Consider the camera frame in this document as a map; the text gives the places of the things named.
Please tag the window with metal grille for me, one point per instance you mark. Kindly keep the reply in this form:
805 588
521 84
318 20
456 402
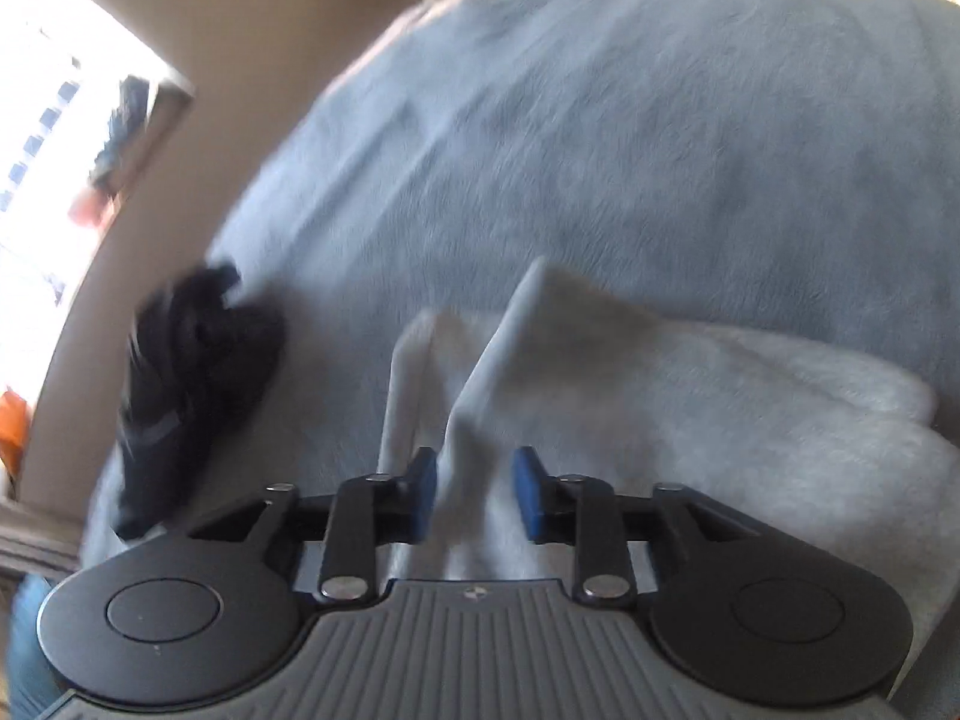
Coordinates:
45 165

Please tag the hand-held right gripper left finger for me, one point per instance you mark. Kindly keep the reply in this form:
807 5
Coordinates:
424 491

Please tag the terracotta pot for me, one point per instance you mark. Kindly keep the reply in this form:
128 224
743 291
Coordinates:
88 210

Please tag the grey bed blanket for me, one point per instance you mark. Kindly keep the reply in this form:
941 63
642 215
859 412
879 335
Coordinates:
600 127

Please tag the dark navy garment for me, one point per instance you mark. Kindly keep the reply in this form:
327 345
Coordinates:
195 375

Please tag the cardboard box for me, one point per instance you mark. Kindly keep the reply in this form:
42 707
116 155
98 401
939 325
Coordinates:
166 127

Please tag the teal pillow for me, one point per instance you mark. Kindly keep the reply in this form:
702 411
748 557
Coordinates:
30 652

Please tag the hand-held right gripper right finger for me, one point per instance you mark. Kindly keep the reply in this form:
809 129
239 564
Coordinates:
529 495

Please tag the orange bag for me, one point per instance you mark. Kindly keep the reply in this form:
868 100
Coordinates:
15 427

